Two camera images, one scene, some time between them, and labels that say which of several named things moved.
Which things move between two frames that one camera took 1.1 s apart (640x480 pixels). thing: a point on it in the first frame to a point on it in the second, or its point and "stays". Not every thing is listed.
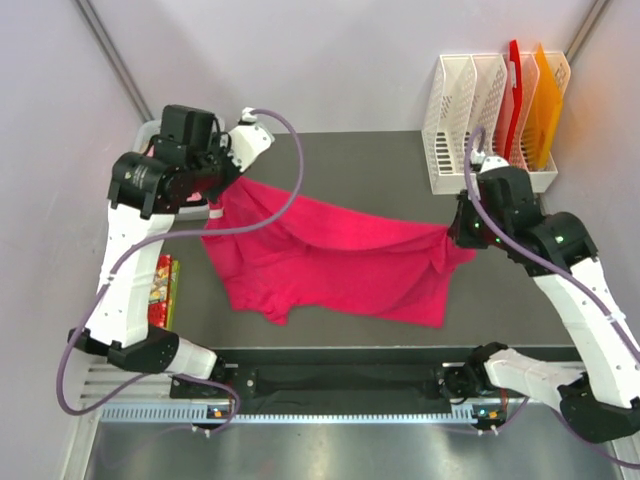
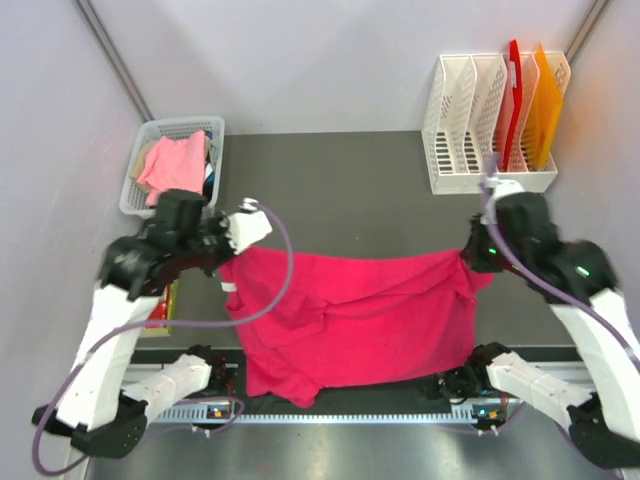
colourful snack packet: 163,300 stays
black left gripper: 232,173 to 215,225
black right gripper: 458,230 to 470,251
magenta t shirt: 303,256 to 352,322
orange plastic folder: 543,112 stays
